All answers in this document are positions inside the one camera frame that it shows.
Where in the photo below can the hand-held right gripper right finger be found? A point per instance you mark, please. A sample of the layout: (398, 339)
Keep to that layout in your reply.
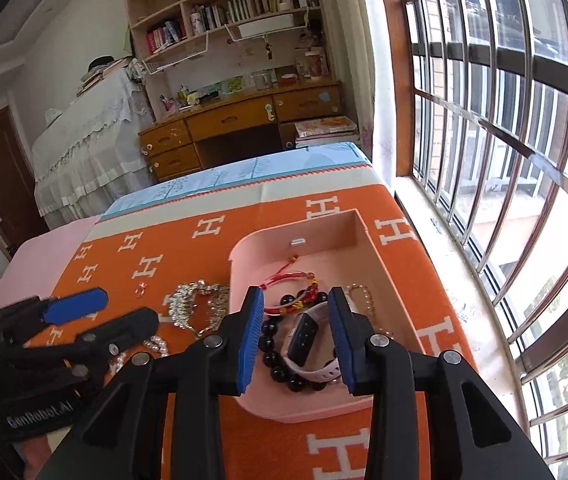
(343, 345)

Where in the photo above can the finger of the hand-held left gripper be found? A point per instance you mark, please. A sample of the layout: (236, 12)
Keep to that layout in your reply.
(76, 306)
(118, 329)

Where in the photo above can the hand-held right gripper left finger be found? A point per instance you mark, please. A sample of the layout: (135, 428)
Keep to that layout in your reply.
(250, 345)

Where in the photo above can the pink plastic tray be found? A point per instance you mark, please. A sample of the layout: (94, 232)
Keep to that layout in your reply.
(334, 260)

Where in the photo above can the pink bedsheet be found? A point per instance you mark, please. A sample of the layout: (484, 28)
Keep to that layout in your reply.
(33, 265)

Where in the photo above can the orange patterned blanket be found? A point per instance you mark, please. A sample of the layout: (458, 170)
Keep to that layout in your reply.
(188, 250)

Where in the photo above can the white lace-covered piano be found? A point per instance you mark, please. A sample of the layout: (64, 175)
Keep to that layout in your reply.
(88, 145)

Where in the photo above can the light blue printed sheet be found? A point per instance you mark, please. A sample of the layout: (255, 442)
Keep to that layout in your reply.
(244, 172)

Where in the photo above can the stack of magazines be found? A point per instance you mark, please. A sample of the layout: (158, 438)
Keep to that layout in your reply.
(326, 127)

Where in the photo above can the pink pen holder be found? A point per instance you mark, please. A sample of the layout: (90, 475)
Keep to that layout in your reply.
(168, 103)

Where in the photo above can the wooden desk with drawers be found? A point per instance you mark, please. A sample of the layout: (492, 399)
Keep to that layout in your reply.
(234, 117)

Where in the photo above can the pile of books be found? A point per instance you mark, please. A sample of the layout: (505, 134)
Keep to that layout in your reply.
(103, 77)

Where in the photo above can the black hat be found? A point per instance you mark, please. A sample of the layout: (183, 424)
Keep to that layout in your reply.
(101, 61)

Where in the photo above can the red tissue box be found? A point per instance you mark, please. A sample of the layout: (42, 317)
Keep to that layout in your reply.
(288, 80)

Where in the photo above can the metal window grille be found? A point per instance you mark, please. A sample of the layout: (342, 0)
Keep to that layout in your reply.
(514, 125)

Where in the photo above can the row of red books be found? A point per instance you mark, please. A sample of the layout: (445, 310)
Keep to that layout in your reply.
(163, 36)

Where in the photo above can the white curtain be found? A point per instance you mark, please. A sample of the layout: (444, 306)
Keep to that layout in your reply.
(359, 60)

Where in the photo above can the hanging keys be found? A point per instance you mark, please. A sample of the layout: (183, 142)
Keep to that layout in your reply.
(269, 50)

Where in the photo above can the wooden bookshelf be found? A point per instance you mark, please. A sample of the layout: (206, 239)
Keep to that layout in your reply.
(136, 7)

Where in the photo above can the white oblong box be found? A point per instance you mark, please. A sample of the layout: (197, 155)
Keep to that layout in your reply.
(266, 26)

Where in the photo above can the brown window frame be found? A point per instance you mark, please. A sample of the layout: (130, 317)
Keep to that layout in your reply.
(395, 85)

